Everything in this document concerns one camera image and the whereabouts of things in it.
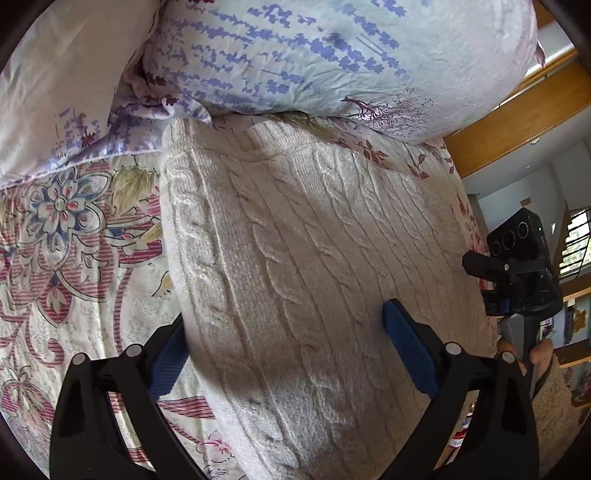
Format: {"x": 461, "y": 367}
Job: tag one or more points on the wooden bed frame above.
{"x": 517, "y": 120}

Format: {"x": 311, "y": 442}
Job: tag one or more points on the floral bed sheet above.
{"x": 69, "y": 258}

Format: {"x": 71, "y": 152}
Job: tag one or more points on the pink floral pillow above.
{"x": 60, "y": 78}

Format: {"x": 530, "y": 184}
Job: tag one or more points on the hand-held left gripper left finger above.
{"x": 168, "y": 360}

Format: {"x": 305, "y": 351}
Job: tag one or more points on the window with metal grille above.
{"x": 575, "y": 240}

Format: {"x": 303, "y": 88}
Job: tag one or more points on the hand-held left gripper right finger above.
{"x": 408, "y": 346}

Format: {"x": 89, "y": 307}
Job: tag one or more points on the person's right hand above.
{"x": 541, "y": 353}

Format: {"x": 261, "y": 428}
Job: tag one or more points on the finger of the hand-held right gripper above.
{"x": 485, "y": 266}
{"x": 497, "y": 303}

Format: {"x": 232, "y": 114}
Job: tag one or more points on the white pillow with blue print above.
{"x": 351, "y": 55}

